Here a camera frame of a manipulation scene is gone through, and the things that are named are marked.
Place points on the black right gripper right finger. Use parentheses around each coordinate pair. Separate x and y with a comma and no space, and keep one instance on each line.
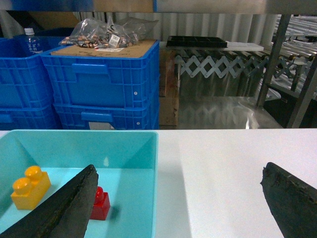
(292,202)

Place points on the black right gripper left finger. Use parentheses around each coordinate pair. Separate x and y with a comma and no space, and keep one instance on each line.
(65,214)

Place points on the red toy building block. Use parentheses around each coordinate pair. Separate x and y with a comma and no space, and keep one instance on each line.
(101,205)

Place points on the light teal plastic tray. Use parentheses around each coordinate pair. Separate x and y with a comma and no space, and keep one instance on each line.
(126,162)

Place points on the blue crate under bottle crate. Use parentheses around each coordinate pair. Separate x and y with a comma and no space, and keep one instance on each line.
(29,118)

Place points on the blue crate under cardboard crate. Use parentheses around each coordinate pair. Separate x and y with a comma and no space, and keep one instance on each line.
(104,119)

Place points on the blue crate with cardboard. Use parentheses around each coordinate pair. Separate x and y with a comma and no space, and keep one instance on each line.
(113,78)

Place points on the blue crate holding bottle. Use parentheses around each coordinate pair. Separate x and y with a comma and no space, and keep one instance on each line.
(24,80)

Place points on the expandable roller conveyor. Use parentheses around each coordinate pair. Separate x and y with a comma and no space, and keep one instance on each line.
(294,60)

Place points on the clear water bottle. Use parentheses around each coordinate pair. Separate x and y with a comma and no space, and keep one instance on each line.
(32,45)

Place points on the brown cardboard sheet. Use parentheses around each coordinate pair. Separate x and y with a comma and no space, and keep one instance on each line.
(135,51)

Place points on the plastic bag of batteries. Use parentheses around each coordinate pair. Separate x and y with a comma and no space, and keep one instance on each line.
(95,34)

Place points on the black compartment tray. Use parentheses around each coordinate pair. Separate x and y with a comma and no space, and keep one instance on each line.
(196,41)

